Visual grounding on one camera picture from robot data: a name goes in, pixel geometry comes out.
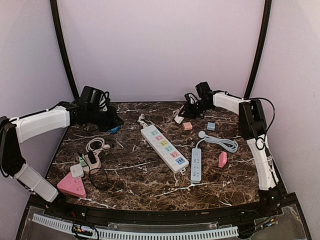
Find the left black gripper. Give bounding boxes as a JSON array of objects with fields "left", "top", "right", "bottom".
[{"left": 86, "top": 105, "right": 124, "bottom": 132}]

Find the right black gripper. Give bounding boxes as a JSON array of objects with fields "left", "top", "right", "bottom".
[{"left": 178, "top": 99, "right": 212, "bottom": 119}]

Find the blue square plug adapter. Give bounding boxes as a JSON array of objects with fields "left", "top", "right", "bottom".
[{"left": 108, "top": 126, "right": 121, "bottom": 134}]

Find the pink charger plug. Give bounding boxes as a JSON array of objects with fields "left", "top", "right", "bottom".
[{"left": 182, "top": 122, "right": 193, "bottom": 131}]

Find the white charger with pink cable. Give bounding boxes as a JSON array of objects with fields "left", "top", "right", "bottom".
[{"left": 172, "top": 106, "right": 184, "bottom": 124}]

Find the light blue charger plug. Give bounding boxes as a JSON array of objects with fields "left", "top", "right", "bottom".
[{"left": 206, "top": 122, "right": 216, "bottom": 131}]

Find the white strip cable bundle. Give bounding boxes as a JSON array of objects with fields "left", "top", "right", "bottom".
[{"left": 136, "top": 113, "right": 153, "bottom": 129}]

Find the pink square plug adapter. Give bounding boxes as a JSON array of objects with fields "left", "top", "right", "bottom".
[{"left": 218, "top": 151, "right": 228, "bottom": 168}]

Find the white multicolour power strip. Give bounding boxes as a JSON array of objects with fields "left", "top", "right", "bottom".
[{"left": 140, "top": 125, "right": 189, "bottom": 174}]

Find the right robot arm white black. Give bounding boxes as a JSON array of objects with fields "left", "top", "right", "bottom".
[{"left": 180, "top": 90, "right": 279, "bottom": 191}]

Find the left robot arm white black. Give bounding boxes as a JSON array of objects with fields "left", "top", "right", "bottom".
[{"left": 0, "top": 101, "right": 124, "bottom": 218}]

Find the green plug adapter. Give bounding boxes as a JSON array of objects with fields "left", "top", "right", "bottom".
[{"left": 77, "top": 152, "right": 88, "bottom": 168}]

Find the pink round socket base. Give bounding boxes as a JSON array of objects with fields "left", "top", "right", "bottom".
[{"left": 82, "top": 152, "right": 101, "bottom": 175}]

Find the pink triangular power socket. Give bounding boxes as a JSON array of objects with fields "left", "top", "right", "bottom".
[{"left": 57, "top": 172, "right": 87, "bottom": 198}]

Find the white square charger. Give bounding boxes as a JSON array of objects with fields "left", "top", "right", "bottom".
[{"left": 70, "top": 164, "right": 85, "bottom": 179}]

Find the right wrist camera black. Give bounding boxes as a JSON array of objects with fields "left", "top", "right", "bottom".
[{"left": 184, "top": 81, "right": 213, "bottom": 104}]

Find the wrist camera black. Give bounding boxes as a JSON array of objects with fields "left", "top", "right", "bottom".
[
  {"left": 184, "top": 81, "right": 213, "bottom": 104},
  {"left": 76, "top": 85, "right": 111, "bottom": 112}
]

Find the white pink coiled cable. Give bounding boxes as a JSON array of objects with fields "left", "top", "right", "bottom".
[{"left": 85, "top": 138, "right": 112, "bottom": 154}]

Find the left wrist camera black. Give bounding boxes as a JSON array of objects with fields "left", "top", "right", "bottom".
[{"left": 76, "top": 85, "right": 111, "bottom": 112}]

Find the grey-blue power strip cable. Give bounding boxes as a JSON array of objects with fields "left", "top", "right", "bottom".
[{"left": 194, "top": 130, "right": 239, "bottom": 154}]

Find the black thin cable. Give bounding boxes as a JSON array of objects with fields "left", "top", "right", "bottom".
[{"left": 86, "top": 152, "right": 110, "bottom": 191}]

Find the left black frame post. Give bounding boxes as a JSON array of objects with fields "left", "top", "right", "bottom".
[{"left": 49, "top": 0, "right": 79, "bottom": 99}]

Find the black frame post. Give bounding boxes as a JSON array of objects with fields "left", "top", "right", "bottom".
[
  {"left": 244, "top": 0, "right": 272, "bottom": 99},
  {"left": 49, "top": 0, "right": 79, "bottom": 99}
]

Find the white slotted cable duct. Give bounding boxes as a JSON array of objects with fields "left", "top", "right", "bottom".
[{"left": 32, "top": 213, "right": 239, "bottom": 240}]

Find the black front rail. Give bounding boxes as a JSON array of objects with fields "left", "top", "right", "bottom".
[{"left": 14, "top": 193, "right": 312, "bottom": 240}]

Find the right black frame post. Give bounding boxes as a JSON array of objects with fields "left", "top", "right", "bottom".
[{"left": 244, "top": 0, "right": 272, "bottom": 99}]

